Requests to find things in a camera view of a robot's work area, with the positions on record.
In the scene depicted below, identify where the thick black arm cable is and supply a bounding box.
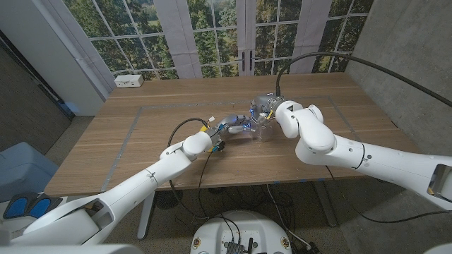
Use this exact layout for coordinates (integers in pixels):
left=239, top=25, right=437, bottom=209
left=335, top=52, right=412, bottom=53
left=275, top=52, right=452, bottom=109
left=167, top=117, right=210, bottom=220

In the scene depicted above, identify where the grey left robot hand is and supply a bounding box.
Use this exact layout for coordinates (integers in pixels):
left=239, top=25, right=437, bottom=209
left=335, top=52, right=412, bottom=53
left=207, top=114, right=254, bottom=149

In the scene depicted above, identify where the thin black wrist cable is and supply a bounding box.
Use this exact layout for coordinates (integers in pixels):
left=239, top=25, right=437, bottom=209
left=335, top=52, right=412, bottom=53
left=196, top=151, right=213, bottom=219
left=324, top=164, right=452, bottom=224

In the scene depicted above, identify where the white robot torso edge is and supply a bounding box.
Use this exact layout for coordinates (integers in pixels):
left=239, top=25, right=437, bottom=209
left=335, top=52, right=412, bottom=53
left=0, top=243, right=144, bottom=254

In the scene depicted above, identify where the white power outlet box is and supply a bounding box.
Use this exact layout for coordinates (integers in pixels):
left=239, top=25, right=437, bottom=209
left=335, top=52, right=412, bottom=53
left=114, top=73, right=145, bottom=88

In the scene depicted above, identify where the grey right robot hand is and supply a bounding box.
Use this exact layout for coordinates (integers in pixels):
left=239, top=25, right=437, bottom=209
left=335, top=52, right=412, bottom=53
left=249, top=92, right=285, bottom=123

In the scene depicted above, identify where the black floor cable tangle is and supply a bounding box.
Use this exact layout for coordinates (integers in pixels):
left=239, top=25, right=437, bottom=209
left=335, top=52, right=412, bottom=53
left=197, top=183, right=296, bottom=226

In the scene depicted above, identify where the black round floor fan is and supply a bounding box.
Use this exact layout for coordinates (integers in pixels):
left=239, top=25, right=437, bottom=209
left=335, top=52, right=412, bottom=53
left=154, top=190, right=184, bottom=210

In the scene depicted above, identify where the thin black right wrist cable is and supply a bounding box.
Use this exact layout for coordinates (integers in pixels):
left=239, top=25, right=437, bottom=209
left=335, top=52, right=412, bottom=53
left=324, top=164, right=452, bottom=224

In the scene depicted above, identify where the clear plastic jar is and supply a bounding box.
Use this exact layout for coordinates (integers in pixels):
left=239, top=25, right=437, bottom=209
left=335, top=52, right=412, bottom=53
left=249, top=114, right=275, bottom=143

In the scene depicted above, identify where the thin black left wrist cable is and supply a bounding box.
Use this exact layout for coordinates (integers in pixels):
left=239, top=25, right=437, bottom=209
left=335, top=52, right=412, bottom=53
left=196, top=151, right=213, bottom=219

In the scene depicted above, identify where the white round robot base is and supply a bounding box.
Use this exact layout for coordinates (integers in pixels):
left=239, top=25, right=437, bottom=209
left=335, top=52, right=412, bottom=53
left=189, top=210, right=293, bottom=254

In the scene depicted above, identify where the printed window backdrop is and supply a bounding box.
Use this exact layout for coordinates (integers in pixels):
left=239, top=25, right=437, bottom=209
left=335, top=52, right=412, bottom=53
left=63, top=0, right=375, bottom=80

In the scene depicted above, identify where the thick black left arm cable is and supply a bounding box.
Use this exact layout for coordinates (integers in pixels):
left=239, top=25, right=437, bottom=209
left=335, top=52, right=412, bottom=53
left=167, top=117, right=210, bottom=220

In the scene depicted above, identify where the white table leg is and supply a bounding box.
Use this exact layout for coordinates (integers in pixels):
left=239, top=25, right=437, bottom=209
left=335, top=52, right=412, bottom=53
left=136, top=192, right=156, bottom=241

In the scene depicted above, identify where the blue grey storage bin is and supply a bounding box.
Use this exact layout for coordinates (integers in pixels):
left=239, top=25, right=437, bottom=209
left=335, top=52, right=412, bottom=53
left=0, top=141, right=60, bottom=204

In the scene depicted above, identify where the black and blue foot pedal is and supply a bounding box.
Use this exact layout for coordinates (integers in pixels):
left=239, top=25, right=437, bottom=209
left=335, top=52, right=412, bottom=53
left=2, top=192, right=64, bottom=220

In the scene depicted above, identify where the white floor cable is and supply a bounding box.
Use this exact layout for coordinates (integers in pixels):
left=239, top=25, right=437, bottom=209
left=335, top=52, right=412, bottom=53
left=265, top=183, right=314, bottom=250

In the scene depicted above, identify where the grey table leg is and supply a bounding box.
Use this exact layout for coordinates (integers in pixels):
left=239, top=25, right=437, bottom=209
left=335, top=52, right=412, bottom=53
left=312, top=180, right=340, bottom=228

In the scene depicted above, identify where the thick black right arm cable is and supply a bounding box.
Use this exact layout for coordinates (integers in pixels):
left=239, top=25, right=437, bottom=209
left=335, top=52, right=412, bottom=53
left=275, top=52, right=452, bottom=109

